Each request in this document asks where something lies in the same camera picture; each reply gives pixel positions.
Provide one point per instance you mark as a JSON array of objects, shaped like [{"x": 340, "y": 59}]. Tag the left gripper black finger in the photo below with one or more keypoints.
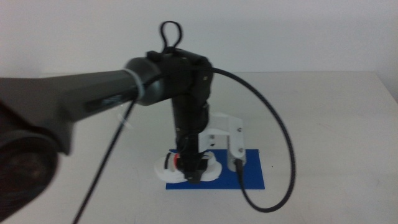
[{"x": 192, "y": 172}]

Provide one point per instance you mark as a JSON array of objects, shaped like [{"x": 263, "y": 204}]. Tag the white zip tie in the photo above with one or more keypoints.
[
  {"x": 138, "y": 84},
  {"x": 126, "y": 122}
]

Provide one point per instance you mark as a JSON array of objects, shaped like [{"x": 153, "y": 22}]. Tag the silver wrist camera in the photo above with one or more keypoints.
[{"x": 232, "y": 159}]

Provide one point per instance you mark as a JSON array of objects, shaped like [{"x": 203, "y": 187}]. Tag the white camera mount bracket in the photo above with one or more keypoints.
[{"x": 220, "y": 124}]

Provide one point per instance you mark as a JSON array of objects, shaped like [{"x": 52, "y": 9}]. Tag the blue rectangular mat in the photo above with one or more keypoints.
[{"x": 248, "y": 177}]

